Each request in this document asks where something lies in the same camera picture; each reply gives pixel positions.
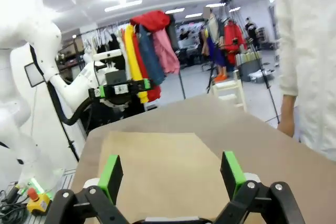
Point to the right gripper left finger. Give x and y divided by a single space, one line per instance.
111 182

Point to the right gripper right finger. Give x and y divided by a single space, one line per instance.
232 176

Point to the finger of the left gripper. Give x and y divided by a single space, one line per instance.
144 85
97 92

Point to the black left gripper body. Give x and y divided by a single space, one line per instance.
120 89

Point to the brown cardboard box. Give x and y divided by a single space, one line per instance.
168 166

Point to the person's left forearm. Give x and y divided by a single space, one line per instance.
288 106

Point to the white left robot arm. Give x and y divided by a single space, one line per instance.
31 37

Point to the person's left hand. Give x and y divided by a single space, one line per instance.
285 129

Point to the yellow hanging garment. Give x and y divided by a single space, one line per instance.
135 58

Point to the blue denim hanging garment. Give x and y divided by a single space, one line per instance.
151 56

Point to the pink hanging garment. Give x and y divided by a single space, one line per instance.
166 53

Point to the red hanging jacket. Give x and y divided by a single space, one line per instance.
152 20

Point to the yellow emergency stop button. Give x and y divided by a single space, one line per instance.
38 200

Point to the mannequin in blue skirt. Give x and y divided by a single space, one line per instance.
216 51

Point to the ceiling light panel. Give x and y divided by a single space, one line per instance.
123 5

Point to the white step stool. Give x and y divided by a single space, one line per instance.
231 90

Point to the red hanging dress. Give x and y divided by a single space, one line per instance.
233 40

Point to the black tripod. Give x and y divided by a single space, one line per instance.
265 82

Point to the grey storage bin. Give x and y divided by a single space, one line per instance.
249 68

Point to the standing person in black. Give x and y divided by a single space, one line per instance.
251 31

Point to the person in white jacket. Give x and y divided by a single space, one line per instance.
309 51

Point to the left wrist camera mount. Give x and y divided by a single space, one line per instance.
115 77

